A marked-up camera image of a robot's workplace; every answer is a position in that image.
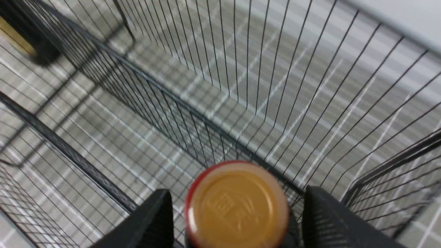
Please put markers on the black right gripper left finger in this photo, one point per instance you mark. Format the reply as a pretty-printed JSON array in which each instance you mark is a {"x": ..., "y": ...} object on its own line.
[{"x": 149, "y": 226}]

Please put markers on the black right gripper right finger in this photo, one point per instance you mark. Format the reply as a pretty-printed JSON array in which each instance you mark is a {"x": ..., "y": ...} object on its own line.
[{"x": 327, "y": 223}]

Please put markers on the red-label soy sauce bottle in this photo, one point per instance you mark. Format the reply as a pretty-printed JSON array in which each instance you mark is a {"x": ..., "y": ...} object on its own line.
[{"x": 237, "y": 204}]

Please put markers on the beige-label vinegar bottle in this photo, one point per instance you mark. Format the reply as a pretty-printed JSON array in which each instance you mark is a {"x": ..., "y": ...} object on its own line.
[{"x": 25, "y": 31}]

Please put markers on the grey checkered tablecloth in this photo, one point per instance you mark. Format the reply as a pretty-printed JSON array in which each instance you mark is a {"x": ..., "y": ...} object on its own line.
[{"x": 310, "y": 113}]

